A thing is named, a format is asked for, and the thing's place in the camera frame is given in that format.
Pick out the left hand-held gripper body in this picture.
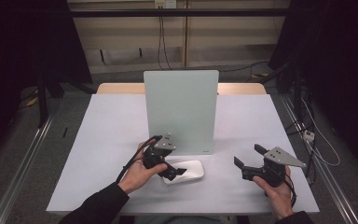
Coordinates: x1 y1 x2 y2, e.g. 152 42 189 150
142 133 177 175

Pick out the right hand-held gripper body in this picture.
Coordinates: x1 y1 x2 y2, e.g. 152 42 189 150
241 147 308 189

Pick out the white board eraser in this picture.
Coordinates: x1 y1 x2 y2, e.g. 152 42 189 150
162 160 205 186

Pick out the person's left hand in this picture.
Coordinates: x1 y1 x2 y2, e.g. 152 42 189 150
117 138 169 195

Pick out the person's right hand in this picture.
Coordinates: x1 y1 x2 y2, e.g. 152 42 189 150
252 166 295 220

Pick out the white power adapter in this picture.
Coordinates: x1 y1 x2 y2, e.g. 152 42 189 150
302 130 316 143

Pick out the frosted glass writing board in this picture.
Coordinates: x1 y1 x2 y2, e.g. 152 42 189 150
143 69 220 156

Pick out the white table cover sheet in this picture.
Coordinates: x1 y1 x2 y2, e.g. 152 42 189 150
46 93 321 215

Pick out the black curtain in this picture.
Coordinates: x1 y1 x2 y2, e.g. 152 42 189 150
268 0 358 175
0 0 93 162

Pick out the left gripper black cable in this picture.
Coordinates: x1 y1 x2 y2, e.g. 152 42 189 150
115 134 163 185

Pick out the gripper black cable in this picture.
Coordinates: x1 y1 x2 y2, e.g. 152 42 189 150
115 134 163 185
283 174 297 209

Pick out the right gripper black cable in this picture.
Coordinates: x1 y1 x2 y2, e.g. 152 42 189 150
283 174 297 209

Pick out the white cable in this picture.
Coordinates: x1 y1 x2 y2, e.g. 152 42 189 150
301 97 341 167

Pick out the aluminium floor rail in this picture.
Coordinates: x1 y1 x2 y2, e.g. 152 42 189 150
0 115 55 224
279 94 358 224

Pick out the black floor cable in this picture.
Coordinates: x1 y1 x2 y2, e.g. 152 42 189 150
218 61 269 73

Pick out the black hanging cable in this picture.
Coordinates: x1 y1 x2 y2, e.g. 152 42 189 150
157 16 166 71
160 16 172 70

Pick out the black horizontal frame bar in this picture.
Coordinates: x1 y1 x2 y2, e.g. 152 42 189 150
69 8 293 18

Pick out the white wall socket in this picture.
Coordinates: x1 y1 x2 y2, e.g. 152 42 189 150
154 0 177 9

